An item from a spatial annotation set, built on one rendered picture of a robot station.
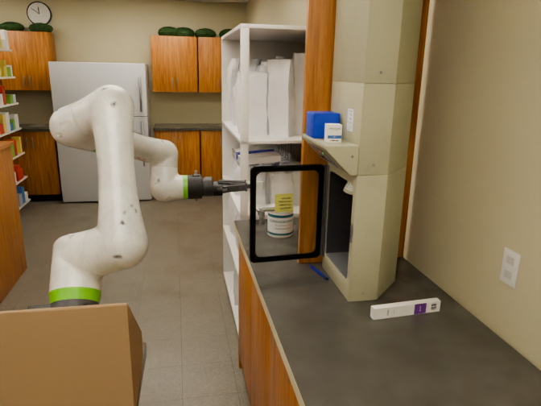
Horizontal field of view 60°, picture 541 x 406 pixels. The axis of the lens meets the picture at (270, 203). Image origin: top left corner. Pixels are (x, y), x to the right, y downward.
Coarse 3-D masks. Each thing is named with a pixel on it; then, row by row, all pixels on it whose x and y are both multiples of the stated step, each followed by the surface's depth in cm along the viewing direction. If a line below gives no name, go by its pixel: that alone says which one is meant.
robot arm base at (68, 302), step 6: (60, 300) 117; (66, 300) 117; (72, 300) 117; (78, 300) 118; (84, 300) 119; (90, 300) 120; (30, 306) 118; (36, 306) 118; (42, 306) 118; (48, 306) 118; (54, 306) 117; (60, 306) 116; (66, 306) 116
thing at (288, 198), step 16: (272, 176) 182; (288, 176) 183; (304, 176) 185; (256, 192) 182; (272, 192) 183; (288, 192) 185; (304, 192) 187; (256, 208) 183; (272, 208) 185; (288, 208) 187; (304, 208) 189; (256, 224) 185; (272, 224) 187; (288, 224) 189; (304, 224) 191; (256, 240) 187; (272, 240) 189; (288, 240) 191; (304, 240) 193
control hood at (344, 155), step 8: (304, 136) 177; (312, 144) 173; (320, 144) 157; (328, 144) 156; (336, 144) 156; (344, 144) 156; (352, 144) 157; (328, 152) 153; (336, 152) 153; (344, 152) 154; (352, 152) 154; (336, 160) 154; (344, 160) 154; (352, 160) 155; (344, 168) 156; (352, 168) 156
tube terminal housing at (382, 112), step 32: (352, 96) 159; (384, 96) 151; (384, 128) 154; (384, 160) 157; (384, 192) 160; (384, 224) 165; (352, 256) 165; (384, 256) 171; (352, 288) 168; (384, 288) 177
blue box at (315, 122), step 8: (312, 112) 171; (320, 112) 171; (328, 112) 172; (312, 120) 168; (320, 120) 168; (328, 120) 168; (336, 120) 169; (312, 128) 169; (320, 128) 169; (312, 136) 169; (320, 136) 169
